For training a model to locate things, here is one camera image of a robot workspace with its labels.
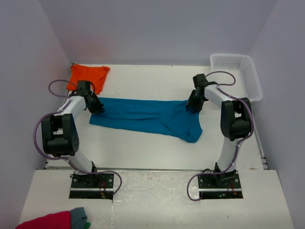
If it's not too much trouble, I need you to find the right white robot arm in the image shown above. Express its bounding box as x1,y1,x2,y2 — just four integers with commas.
186,71,254,187

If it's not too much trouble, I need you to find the white plastic basket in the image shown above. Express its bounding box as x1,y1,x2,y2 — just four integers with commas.
210,53,263,102

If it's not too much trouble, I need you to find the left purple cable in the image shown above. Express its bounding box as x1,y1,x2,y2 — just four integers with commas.
32,79,123,197

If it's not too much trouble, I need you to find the green t shirt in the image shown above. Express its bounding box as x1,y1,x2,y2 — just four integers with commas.
84,222,91,229

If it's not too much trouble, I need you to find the orange folded t shirt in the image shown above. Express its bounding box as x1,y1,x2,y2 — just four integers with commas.
69,64,110,94

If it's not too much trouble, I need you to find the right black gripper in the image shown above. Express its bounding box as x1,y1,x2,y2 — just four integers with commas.
186,90,206,114

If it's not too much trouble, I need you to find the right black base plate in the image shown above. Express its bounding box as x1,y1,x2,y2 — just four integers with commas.
198,170,243,200

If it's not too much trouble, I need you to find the grey t shirt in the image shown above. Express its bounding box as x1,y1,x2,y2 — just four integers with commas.
70,207,87,229

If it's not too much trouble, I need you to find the blue t shirt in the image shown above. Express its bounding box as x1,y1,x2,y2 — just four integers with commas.
89,97,203,143

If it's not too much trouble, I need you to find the red t shirt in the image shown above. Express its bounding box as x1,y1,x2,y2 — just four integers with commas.
16,211,71,229

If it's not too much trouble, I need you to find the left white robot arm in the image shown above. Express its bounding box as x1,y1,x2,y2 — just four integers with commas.
33,80,104,187

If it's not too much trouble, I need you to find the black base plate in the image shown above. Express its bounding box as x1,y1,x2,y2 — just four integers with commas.
69,173,114,200
198,170,243,200

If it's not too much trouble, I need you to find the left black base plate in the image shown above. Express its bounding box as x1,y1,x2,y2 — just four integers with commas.
69,173,114,200

